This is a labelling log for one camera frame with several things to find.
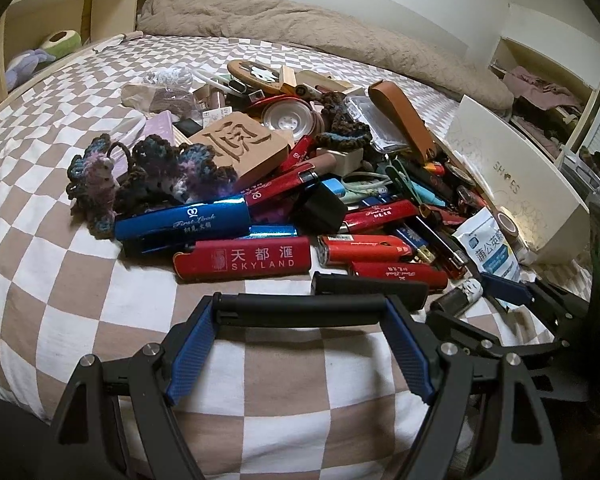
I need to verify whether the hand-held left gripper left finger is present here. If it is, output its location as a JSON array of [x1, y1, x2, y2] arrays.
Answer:
[[50, 294, 231, 480]]

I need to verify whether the blue brown crochet scrunchie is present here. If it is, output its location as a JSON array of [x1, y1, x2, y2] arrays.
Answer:
[[319, 129, 374, 154]]

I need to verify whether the dark clothes pile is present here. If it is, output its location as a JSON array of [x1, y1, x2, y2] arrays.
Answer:
[[510, 100, 581, 160]]

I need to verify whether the clear bag brown cloth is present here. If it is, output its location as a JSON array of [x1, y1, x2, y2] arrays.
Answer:
[[120, 82, 197, 114]]

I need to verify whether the pink clothes pile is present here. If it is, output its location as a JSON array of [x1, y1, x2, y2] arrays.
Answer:
[[502, 65, 584, 112]]

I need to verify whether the black power adapter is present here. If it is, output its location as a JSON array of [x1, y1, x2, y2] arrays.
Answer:
[[301, 180, 349, 234]]

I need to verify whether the white plastic ring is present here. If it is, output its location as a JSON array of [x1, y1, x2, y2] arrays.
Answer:
[[195, 70, 232, 93]]

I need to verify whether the clear plastic card case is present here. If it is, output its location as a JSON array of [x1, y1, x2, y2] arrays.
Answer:
[[345, 95, 412, 155]]

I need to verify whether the black white patterned lighter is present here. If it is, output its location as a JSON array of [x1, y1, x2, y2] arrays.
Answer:
[[429, 279, 484, 318]]

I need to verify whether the lilac card packet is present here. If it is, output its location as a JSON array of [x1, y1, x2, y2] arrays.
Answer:
[[141, 110, 177, 142]]

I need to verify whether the brown lipstick tube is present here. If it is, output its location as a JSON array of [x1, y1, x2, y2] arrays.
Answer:
[[300, 152, 339, 174]]

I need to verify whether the beige quilt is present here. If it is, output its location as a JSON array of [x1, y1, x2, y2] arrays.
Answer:
[[136, 0, 516, 112]]

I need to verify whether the carved wooden block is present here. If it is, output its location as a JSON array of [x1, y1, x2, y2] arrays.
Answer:
[[187, 112, 291, 187]]

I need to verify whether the clear plastic storage bin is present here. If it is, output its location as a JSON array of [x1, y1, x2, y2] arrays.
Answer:
[[562, 152, 600, 203]]

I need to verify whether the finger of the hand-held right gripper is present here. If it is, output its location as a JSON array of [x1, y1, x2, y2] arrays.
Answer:
[[426, 310, 576, 361], [480, 274, 588, 321]]

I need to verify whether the wooden headboard shelf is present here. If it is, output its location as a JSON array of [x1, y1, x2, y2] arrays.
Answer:
[[0, 0, 167, 117]]

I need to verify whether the white lace scrunchie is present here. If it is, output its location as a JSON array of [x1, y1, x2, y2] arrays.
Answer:
[[145, 69, 194, 87]]

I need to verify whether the built-in closet shelf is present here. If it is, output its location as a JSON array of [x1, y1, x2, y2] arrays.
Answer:
[[489, 35, 600, 172]]

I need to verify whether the green avocado plush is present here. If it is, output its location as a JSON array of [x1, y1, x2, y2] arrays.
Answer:
[[39, 30, 84, 59]]

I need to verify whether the pile of colourful lighters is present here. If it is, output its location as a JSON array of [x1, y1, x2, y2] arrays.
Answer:
[[114, 132, 486, 293]]

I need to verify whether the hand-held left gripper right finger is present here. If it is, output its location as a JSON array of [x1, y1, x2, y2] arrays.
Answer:
[[380, 296, 563, 480]]

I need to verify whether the brown crochet chain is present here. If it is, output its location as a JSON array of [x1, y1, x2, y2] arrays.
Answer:
[[322, 91, 362, 133]]

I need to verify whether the green plastic clip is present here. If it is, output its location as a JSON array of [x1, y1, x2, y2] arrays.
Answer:
[[384, 156, 427, 207]]

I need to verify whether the panda wooden coaster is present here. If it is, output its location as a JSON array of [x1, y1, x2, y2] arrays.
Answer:
[[227, 59, 282, 97]]

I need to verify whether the purple plush toy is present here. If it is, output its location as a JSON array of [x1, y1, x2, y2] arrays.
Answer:
[[5, 49, 57, 93]]

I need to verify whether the white shoe box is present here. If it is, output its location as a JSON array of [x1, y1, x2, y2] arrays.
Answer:
[[444, 94, 592, 267]]

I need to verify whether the dark crochet flower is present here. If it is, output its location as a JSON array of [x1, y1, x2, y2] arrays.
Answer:
[[114, 134, 239, 214]]

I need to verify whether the white blue medicine packet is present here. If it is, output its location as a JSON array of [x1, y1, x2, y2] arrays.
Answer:
[[451, 206, 522, 284]]

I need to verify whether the brown leather strap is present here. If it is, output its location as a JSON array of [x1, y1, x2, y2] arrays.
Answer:
[[367, 80, 439, 162]]

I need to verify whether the white round perforated lid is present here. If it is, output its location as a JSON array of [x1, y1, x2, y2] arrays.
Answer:
[[259, 97, 314, 136]]

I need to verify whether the checkered bed sheet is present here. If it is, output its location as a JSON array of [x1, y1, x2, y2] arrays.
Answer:
[[0, 35, 596, 480]]

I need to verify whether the purple blue crochet flower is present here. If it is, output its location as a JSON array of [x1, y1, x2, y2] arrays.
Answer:
[[66, 139, 119, 240]]

